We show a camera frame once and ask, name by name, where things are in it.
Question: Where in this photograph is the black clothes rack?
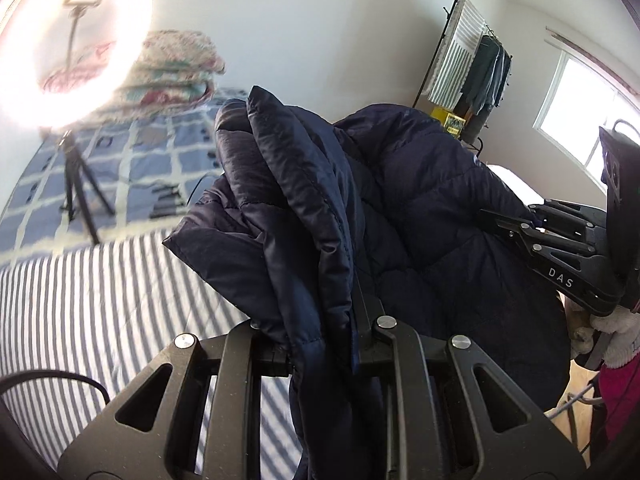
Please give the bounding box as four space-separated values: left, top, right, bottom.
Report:
412 0 516 111

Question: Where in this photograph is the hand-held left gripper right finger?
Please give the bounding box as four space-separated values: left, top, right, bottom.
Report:
351 284 587 480

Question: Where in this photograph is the folded floral quilt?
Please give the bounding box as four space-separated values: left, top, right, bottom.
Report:
42 30 227 111

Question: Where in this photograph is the yellow box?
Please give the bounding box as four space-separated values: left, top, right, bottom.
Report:
431 106 466 136

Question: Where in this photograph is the ring light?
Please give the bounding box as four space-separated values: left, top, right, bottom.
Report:
0 0 153 131

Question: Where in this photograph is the grey cable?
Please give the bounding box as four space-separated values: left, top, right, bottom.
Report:
542 377 603 456

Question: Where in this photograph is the black cable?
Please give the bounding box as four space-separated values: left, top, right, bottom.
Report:
0 369 112 408

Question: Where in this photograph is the person's right hand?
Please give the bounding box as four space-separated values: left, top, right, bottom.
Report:
567 304 640 369

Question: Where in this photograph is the person's magenta garment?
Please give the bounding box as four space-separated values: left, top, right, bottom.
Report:
597 355 640 446

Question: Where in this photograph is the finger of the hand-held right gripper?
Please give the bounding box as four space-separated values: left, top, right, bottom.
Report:
477 209 599 268
528 198 609 244

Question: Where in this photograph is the window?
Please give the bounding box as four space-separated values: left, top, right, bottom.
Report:
532 45 640 186

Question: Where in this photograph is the blue checked blanket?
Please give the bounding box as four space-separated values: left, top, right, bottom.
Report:
0 87 251 261

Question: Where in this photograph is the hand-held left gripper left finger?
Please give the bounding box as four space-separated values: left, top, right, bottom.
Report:
56 320 293 480

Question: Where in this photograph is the hanging striped towel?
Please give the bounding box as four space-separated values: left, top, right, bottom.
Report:
427 0 486 111

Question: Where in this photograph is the striped bed sheet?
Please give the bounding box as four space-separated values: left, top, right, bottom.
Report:
0 232 301 480

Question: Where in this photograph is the navy puffer jacket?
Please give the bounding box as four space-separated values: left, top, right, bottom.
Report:
162 85 573 480

